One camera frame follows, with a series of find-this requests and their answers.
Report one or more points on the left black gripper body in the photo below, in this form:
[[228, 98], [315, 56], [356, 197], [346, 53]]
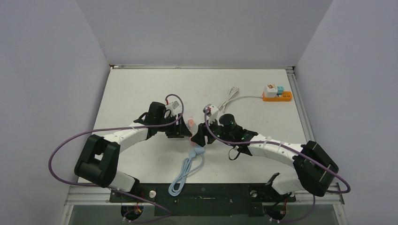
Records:
[[171, 131]]

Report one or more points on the white cube adapter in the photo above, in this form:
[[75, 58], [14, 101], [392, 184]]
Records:
[[270, 91]]

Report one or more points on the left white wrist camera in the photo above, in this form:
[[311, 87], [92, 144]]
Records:
[[174, 107]]

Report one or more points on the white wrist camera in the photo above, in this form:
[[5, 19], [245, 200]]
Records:
[[174, 107], [211, 112]]

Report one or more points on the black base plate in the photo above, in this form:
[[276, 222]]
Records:
[[201, 199]]

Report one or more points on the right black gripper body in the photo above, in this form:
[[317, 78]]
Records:
[[217, 130]]

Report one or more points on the pink blue power strip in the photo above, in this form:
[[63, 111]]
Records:
[[193, 129]]

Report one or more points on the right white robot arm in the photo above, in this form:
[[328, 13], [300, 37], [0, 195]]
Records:
[[314, 169]]

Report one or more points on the aluminium frame rail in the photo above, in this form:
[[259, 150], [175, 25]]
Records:
[[305, 123]]

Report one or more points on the orange power strip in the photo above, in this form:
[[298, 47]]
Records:
[[285, 96]]

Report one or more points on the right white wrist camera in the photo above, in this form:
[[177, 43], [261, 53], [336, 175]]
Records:
[[211, 112]]

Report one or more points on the teal plug adapter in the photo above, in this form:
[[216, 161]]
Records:
[[280, 90]]

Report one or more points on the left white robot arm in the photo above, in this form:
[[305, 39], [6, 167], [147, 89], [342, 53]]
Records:
[[99, 158]]

